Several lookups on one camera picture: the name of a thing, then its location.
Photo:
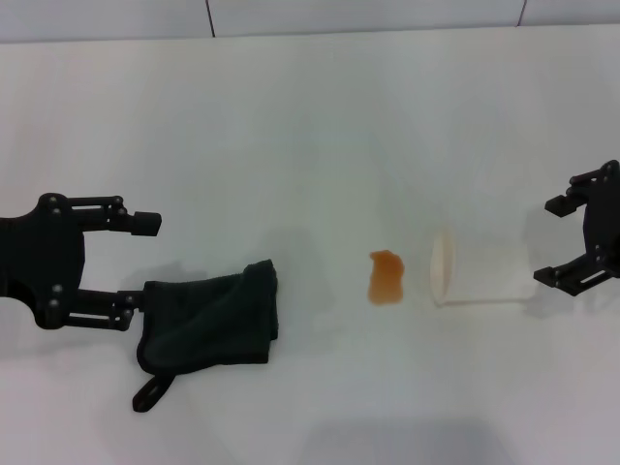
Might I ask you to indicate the dark rag with loop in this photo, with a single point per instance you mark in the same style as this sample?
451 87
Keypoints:
213 319

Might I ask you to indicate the orange liquid stain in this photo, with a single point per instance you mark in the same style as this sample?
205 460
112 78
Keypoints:
385 278

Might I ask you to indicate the white paper cup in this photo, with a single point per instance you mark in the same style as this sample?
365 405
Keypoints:
484 271

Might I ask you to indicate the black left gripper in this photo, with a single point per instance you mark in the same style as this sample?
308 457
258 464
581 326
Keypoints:
43 261

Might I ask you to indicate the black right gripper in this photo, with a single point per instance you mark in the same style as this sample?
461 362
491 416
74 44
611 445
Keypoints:
605 227

